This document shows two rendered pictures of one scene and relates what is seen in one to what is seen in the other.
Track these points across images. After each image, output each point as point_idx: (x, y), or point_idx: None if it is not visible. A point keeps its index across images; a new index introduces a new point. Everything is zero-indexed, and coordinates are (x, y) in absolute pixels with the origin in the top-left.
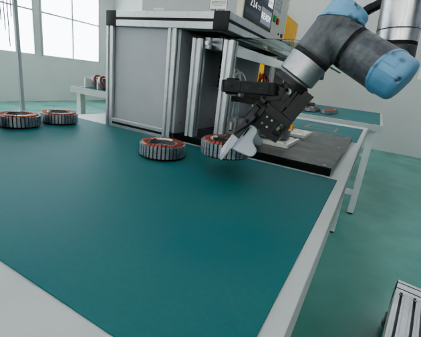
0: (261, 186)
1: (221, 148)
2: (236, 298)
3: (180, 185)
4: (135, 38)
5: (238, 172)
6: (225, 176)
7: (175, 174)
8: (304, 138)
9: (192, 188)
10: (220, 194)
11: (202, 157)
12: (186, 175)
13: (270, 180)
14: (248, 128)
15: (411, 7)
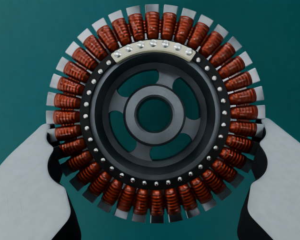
0: (105, 217)
1: (40, 125)
2: None
3: None
4: None
5: (170, 151)
6: (116, 130)
7: (59, 21)
8: None
9: (1, 90)
10: (5, 151)
11: (248, 21)
12: (67, 47)
13: (157, 233)
14: (240, 217)
15: None
